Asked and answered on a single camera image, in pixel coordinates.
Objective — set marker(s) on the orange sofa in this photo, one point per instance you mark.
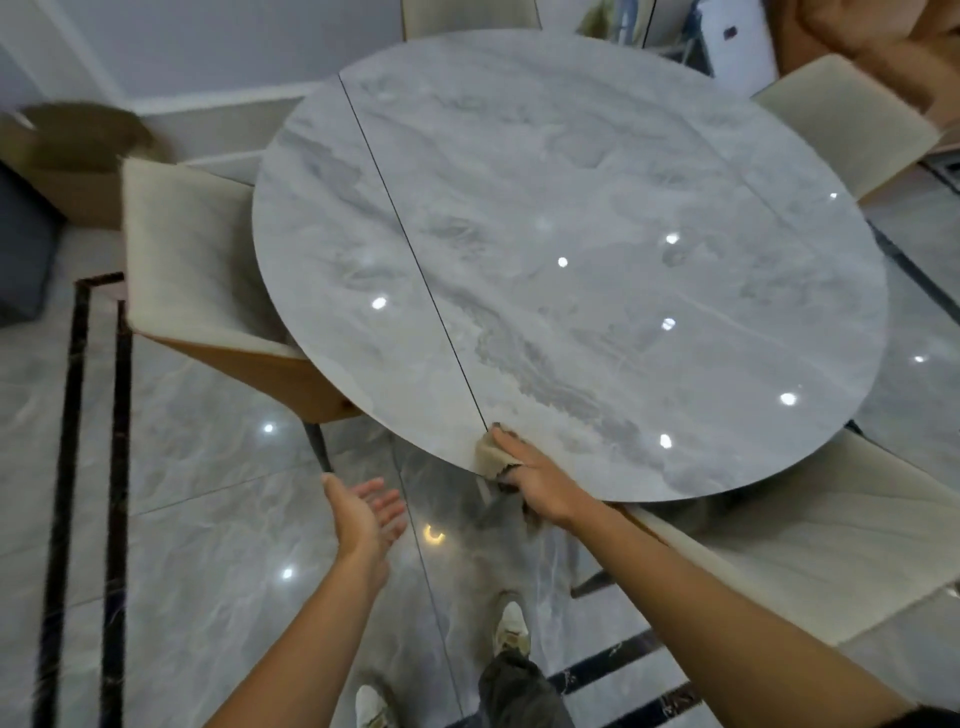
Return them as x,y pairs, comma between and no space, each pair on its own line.
870,41

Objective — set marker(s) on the brown cardboard box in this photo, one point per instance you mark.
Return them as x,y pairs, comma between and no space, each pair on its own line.
71,161

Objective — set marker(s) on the person's right white shoe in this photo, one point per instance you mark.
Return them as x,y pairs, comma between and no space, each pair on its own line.
513,628

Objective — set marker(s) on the person's black sleeve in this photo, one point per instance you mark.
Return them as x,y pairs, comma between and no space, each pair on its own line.
934,718

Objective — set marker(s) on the dark grey ottoman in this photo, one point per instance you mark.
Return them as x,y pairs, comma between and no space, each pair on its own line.
22,247

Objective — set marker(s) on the beige cleaning cloth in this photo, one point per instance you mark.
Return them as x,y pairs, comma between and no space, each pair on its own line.
491,454

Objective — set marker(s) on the person's left thumb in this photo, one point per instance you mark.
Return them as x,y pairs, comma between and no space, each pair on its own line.
335,495

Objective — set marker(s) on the cream chair with tan back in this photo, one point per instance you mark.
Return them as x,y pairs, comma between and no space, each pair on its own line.
187,262
847,124
469,15
840,532

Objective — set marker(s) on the person's right forearm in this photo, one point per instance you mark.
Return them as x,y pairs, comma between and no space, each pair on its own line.
720,630

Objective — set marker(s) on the person's left hand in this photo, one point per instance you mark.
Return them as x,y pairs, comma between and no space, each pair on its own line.
364,521

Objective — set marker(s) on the white cabinet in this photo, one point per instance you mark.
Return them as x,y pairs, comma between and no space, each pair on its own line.
739,41

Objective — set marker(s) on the person's right thumb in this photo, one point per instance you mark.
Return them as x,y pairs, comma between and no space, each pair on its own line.
511,443

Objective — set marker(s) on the person's left white shoe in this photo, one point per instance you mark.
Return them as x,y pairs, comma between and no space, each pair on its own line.
372,709

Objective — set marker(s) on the person's right hand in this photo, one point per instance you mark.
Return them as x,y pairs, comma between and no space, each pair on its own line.
551,487

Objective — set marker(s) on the person's white shoe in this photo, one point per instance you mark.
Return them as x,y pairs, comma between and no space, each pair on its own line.
372,709
513,628

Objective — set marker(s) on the person's grey trouser leg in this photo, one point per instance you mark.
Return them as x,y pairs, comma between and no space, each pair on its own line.
521,694

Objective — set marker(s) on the person's left forearm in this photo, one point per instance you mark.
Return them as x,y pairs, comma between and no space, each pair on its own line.
307,660

